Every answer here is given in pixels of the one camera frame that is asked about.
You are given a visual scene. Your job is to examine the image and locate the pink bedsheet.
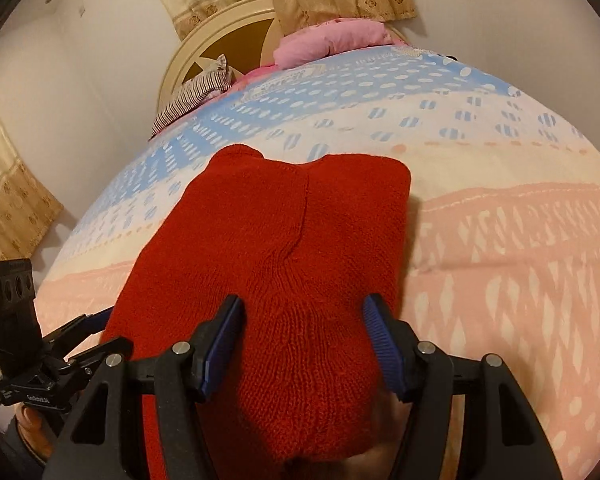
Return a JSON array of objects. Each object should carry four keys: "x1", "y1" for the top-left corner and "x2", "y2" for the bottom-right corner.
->
[{"x1": 227, "y1": 62, "x2": 281, "y2": 92}]

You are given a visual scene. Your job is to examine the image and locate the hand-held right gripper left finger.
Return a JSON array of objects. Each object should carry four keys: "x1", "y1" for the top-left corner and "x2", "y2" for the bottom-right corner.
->
[{"x1": 42, "y1": 294, "x2": 245, "y2": 480}]

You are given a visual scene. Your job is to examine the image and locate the red knit sweater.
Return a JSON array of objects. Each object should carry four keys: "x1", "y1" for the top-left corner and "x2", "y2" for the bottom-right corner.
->
[{"x1": 102, "y1": 143, "x2": 412, "y2": 480}]

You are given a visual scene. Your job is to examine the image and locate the cream wooden headboard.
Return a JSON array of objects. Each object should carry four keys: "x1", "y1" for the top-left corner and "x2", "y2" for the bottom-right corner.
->
[{"x1": 157, "y1": 0, "x2": 411, "y2": 116}]

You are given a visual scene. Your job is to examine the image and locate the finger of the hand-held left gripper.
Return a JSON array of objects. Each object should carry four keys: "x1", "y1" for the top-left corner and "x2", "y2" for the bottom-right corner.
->
[
  {"x1": 60, "y1": 336, "x2": 134, "y2": 371},
  {"x1": 42, "y1": 307, "x2": 115, "y2": 357}
]

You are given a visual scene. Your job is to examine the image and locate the striped pillow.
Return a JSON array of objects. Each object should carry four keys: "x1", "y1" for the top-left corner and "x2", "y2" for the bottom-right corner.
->
[{"x1": 150, "y1": 54, "x2": 236, "y2": 138}]

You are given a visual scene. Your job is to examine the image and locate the pink pillow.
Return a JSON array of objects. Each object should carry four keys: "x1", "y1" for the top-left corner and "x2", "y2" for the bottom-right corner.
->
[{"x1": 272, "y1": 18, "x2": 406, "y2": 68}]

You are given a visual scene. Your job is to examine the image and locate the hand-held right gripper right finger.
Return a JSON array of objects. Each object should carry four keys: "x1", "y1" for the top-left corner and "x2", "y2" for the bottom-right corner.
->
[{"x1": 361, "y1": 293, "x2": 563, "y2": 480}]

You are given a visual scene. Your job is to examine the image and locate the pink and blue patterned blanket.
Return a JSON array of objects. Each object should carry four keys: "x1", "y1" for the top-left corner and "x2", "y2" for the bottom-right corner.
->
[{"x1": 35, "y1": 42, "x2": 600, "y2": 480}]

